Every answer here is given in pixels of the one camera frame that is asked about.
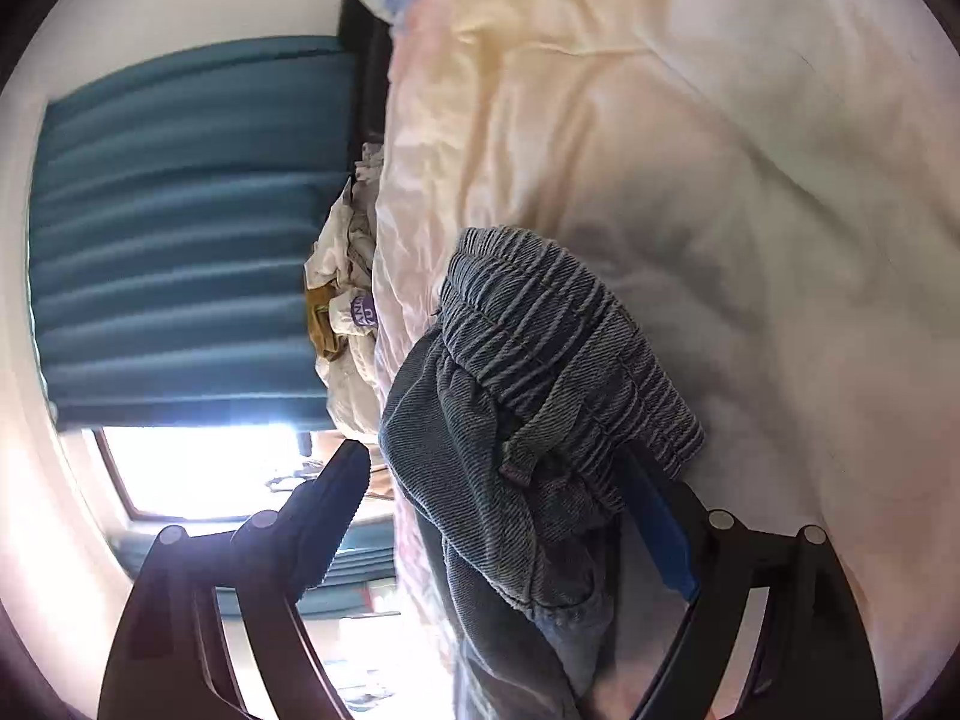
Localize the grey denim jeans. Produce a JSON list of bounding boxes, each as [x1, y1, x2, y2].
[[379, 227, 704, 718]]

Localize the left teal curtain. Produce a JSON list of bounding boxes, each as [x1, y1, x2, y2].
[[107, 518, 397, 619]]

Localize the teal curtain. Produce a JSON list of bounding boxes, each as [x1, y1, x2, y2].
[[107, 518, 397, 619], [28, 36, 355, 431]]

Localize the silver tripod stand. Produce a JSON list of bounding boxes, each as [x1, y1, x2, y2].
[[265, 431, 338, 493]]

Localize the mustard yellow garment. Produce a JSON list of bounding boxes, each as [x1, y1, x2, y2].
[[304, 283, 345, 361]]

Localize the cream puffer jacket pile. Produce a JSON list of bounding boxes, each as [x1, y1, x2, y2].
[[304, 143, 384, 445]]

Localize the right teal curtain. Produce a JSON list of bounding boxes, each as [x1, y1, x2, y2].
[[28, 36, 355, 431]]

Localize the pastel tie-dye duvet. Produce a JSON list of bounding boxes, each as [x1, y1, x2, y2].
[[374, 0, 958, 718]]

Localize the black armchair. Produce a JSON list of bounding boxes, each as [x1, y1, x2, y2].
[[337, 0, 394, 145]]

